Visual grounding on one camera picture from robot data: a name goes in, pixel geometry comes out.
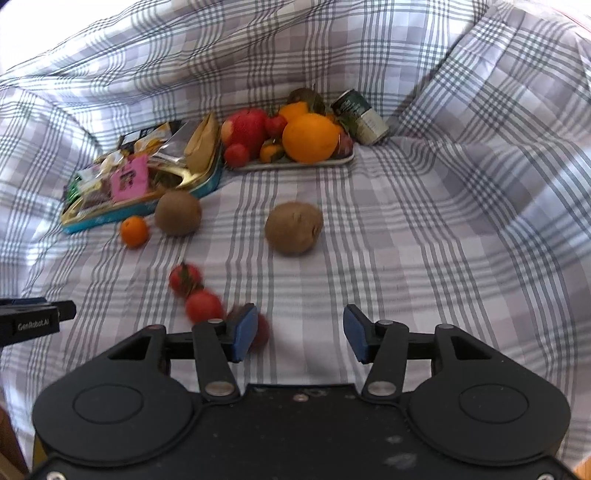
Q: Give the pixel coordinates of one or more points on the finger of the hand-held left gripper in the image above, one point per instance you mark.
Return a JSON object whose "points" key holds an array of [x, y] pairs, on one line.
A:
{"points": [[64, 310]]}

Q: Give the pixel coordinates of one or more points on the tan paper packet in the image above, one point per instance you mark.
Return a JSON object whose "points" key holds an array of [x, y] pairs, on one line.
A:
{"points": [[203, 143]]}

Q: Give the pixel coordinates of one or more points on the red cherry tomato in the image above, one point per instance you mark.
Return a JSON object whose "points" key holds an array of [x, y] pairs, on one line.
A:
{"points": [[203, 305], [185, 278]]}

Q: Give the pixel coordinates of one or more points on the dark red plum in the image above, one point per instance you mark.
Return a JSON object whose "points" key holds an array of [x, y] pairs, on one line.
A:
{"points": [[345, 143]]}

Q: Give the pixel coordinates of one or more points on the pink snack box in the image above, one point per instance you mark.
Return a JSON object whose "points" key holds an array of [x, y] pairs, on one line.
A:
{"points": [[130, 180]]}

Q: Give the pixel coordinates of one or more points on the red apple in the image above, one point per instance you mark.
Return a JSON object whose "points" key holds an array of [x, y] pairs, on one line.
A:
{"points": [[244, 129]]}

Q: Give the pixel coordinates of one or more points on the white wrapped candy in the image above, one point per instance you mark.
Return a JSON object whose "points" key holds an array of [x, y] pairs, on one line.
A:
{"points": [[108, 161]]}

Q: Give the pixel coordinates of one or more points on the small leafy mandarin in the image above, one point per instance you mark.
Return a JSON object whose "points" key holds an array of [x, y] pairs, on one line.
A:
{"points": [[271, 151]]}

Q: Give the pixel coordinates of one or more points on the green and white can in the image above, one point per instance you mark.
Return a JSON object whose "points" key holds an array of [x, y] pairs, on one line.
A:
{"points": [[361, 117]]}

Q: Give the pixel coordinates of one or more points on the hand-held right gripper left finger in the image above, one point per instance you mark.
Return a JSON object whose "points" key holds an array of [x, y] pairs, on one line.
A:
{"points": [[244, 332]]}

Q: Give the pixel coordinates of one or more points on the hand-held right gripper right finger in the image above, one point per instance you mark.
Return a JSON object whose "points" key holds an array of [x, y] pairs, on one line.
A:
{"points": [[354, 332]]}

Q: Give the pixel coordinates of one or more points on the small red tomato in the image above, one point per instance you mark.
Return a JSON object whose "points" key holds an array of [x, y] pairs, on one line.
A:
{"points": [[276, 124], [237, 154]]}

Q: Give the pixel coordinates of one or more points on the white fruit tray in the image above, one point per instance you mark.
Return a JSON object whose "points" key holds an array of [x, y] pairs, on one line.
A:
{"points": [[295, 165]]}

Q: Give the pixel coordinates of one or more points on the dark purple snack packet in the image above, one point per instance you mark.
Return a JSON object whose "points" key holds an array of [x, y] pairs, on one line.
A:
{"points": [[97, 198]]}

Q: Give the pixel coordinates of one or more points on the blue tin tray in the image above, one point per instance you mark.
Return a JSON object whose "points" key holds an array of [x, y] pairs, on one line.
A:
{"points": [[138, 210]]}

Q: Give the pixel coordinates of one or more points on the large orange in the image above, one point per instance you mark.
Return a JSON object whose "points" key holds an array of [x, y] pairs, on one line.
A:
{"points": [[310, 137]]}

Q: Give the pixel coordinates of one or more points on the brown kiwi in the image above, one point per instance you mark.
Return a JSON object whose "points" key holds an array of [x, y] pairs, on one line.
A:
{"points": [[178, 213], [294, 228]]}

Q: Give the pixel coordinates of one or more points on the dark purple plum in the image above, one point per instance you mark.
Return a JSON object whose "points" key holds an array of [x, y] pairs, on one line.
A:
{"points": [[262, 330]]}

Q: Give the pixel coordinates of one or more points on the yellow snack packet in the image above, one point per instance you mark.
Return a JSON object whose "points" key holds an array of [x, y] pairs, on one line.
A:
{"points": [[154, 136]]}

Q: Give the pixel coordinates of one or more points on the black snack packet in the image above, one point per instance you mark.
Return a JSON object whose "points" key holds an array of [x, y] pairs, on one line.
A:
{"points": [[129, 138]]}

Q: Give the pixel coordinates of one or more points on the silver foil packet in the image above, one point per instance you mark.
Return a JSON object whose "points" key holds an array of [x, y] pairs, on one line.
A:
{"points": [[178, 143]]}

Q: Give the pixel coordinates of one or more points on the grey plaid blanket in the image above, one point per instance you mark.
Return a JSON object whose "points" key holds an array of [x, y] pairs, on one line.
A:
{"points": [[415, 254]]}

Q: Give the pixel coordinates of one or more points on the green foil candy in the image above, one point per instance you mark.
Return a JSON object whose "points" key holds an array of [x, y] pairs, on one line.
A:
{"points": [[77, 189]]}

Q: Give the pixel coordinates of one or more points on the mandarin with leaves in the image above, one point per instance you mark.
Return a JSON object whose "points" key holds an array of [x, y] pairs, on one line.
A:
{"points": [[293, 110]]}

